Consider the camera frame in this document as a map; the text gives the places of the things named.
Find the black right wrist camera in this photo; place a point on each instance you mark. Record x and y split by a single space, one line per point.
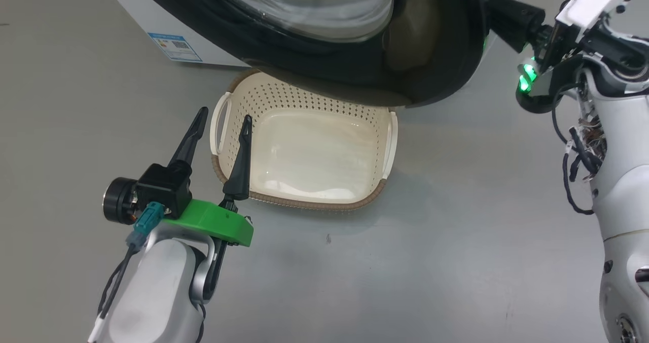
537 102

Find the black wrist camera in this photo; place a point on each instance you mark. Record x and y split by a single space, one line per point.
162 185
537 102

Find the blue energy label sticker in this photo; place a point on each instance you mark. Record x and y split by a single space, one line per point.
175 47

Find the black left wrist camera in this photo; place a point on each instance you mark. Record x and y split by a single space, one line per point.
162 185

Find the black round glass washer door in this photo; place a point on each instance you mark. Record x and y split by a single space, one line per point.
355 69

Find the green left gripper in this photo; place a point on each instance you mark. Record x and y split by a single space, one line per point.
213 221

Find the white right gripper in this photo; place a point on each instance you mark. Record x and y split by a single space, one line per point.
593 3

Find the beige perforated laundry basket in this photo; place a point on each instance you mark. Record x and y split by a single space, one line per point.
314 155

